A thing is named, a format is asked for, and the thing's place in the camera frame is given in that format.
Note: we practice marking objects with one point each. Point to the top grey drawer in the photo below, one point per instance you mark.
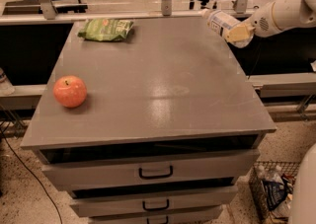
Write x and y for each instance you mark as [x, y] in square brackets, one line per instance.
[151, 170]

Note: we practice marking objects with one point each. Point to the red snack bag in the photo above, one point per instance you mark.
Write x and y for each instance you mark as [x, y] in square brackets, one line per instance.
[288, 183]

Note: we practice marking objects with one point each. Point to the green jalapeno chip bag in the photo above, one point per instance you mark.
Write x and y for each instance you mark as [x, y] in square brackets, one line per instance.
[106, 29]

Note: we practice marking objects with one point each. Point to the red apple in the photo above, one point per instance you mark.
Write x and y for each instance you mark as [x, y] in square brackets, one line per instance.
[70, 91]

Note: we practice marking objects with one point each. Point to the wire basket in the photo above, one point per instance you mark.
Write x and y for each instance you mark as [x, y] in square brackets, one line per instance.
[259, 194]

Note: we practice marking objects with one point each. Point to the middle grey drawer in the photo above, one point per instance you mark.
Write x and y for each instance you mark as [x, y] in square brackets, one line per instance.
[153, 202]

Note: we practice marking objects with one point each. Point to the tan snack bag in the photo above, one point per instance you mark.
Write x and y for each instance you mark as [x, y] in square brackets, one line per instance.
[283, 210]

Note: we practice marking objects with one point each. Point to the grey drawer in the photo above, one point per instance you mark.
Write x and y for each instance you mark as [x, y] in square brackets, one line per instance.
[153, 202]
[151, 170]
[165, 217]

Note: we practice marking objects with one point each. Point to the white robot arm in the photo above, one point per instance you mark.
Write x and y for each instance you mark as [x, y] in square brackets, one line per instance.
[274, 18]

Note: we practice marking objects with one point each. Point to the grey metal rail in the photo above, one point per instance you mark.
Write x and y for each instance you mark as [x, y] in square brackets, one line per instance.
[33, 19]

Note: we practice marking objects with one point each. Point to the grey drawer cabinet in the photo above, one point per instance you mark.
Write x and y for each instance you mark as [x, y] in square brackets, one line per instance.
[172, 87]

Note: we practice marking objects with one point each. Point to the bottle in basket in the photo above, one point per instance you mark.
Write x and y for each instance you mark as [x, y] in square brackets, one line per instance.
[270, 175]

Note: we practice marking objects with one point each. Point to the bottom grey drawer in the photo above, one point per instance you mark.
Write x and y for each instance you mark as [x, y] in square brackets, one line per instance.
[165, 217]

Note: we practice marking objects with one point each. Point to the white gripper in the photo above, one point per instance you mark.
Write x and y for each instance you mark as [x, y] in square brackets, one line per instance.
[262, 22]

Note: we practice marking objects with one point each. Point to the dark blue snack bag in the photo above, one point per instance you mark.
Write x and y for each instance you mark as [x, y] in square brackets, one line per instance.
[275, 192]

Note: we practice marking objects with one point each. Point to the clear plastic water bottle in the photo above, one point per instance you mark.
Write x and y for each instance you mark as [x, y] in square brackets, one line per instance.
[221, 22]

